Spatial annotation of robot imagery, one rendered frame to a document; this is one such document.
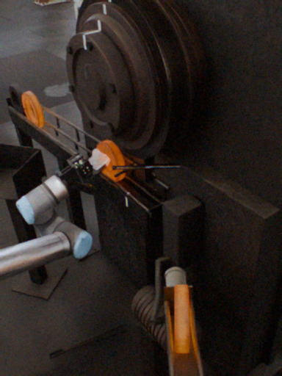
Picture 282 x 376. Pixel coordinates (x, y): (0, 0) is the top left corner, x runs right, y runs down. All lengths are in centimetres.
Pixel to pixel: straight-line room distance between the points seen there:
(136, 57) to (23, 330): 135
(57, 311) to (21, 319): 16
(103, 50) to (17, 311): 136
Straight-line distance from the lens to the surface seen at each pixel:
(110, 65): 100
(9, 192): 166
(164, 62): 96
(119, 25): 104
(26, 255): 123
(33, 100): 201
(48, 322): 194
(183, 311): 93
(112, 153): 140
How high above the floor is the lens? 153
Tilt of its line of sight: 37 degrees down
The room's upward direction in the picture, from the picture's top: 4 degrees counter-clockwise
